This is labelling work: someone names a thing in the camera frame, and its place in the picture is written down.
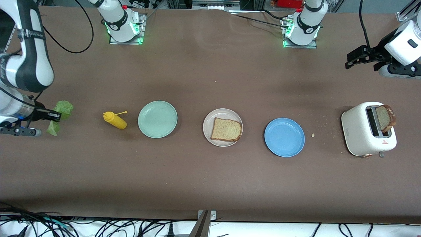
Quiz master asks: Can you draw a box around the green lettuce leaf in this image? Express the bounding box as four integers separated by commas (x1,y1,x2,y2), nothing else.
46,101,74,137

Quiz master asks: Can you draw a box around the yellow squeeze bottle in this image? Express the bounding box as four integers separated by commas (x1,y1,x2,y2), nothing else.
103,111,128,130

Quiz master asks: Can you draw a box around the light bread slice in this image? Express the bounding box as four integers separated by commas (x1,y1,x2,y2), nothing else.
210,118,243,142

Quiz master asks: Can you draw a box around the blue plate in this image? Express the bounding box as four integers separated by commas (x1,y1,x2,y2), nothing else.
264,118,306,158

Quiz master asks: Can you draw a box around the mint green plate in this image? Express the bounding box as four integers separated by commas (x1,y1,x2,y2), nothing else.
137,100,178,139

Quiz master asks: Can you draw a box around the beige plate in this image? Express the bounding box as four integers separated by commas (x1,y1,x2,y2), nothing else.
203,108,244,147

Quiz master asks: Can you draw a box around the aluminium profile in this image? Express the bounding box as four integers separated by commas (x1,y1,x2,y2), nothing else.
396,0,415,23

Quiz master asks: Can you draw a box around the dark crust bread slice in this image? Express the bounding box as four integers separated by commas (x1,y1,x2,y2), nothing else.
375,104,396,133

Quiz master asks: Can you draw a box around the white toaster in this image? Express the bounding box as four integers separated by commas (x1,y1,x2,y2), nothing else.
341,101,397,158

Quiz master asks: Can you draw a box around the red box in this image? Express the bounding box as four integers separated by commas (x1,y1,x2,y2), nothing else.
277,0,305,9

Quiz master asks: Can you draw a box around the grey metal bar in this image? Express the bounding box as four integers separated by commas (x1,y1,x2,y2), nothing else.
188,211,210,237

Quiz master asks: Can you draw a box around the long black left arm cable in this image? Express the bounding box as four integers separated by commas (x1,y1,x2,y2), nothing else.
359,0,373,49

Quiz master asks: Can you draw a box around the long black arm cable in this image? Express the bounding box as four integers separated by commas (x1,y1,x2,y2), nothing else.
359,0,373,49
42,0,94,54

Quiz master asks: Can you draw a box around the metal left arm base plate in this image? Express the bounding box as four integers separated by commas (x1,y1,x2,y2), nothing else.
282,16,318,49

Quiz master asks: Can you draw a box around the long black right arm cable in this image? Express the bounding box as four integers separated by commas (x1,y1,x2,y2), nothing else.
42,0,94,54

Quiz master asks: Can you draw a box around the black base cable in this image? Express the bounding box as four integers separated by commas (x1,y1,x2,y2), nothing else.
261,9,285,19
230,13,290,29

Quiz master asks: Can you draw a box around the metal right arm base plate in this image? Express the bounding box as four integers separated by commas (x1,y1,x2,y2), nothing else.
109,13,147,45

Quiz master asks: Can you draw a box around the teal cable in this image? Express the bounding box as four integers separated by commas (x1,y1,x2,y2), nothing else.
41,217,71,230

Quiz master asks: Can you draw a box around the aluminium frame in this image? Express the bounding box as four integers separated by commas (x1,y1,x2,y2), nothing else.
192,0,241,11

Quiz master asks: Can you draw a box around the metal table edge bracket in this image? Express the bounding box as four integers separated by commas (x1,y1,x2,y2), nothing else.
197,210,217,221

